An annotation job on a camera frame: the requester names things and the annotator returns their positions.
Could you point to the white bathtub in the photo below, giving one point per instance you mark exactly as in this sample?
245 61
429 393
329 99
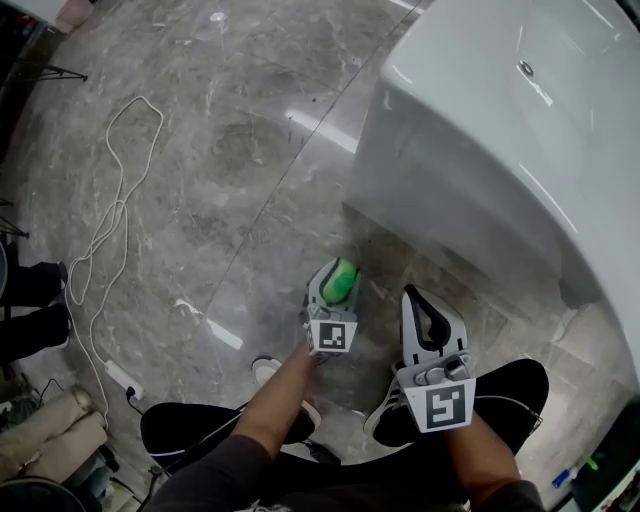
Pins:
500 150

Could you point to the white power strip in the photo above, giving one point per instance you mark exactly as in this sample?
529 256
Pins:
122 377

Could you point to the person's left leg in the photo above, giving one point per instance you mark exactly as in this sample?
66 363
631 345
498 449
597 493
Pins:
190 430

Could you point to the pink container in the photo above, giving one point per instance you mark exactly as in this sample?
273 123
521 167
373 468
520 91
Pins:
75 11

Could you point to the metal bathtub drain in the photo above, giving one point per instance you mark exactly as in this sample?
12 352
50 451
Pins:
525 68

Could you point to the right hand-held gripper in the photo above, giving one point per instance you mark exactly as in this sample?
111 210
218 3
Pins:
442 405

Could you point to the white bottle green cap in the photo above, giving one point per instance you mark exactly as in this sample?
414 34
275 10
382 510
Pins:
586 463

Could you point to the person's left shoe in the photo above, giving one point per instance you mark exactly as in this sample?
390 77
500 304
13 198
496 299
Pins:
265 367

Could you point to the black tripod legs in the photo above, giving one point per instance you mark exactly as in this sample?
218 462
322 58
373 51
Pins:
55 74

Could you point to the beige rolled mat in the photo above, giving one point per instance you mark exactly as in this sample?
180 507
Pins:
65 445
45 415

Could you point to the person's left forearm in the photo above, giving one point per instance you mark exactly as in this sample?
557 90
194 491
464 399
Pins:
275 400

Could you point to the person's right leg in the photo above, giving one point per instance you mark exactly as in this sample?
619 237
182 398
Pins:
505 395

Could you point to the person's leg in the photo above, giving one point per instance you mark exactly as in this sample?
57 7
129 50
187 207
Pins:
35 285
190 430
35 330
505 395

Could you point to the person's right shoe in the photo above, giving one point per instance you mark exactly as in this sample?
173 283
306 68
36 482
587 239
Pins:
392 405

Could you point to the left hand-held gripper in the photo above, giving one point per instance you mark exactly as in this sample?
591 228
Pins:
332 335

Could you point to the person's shoe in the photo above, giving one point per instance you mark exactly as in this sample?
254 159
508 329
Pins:
392 405
265 367

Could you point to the person's grey shirt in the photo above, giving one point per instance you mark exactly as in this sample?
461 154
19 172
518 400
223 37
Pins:
220 475

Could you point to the person's right forearm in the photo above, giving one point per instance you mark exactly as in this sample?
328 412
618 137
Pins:
480 455

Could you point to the blue capped bottle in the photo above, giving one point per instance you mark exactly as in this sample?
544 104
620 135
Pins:
560 480

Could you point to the green sponge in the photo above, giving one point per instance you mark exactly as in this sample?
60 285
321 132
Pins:
340 282

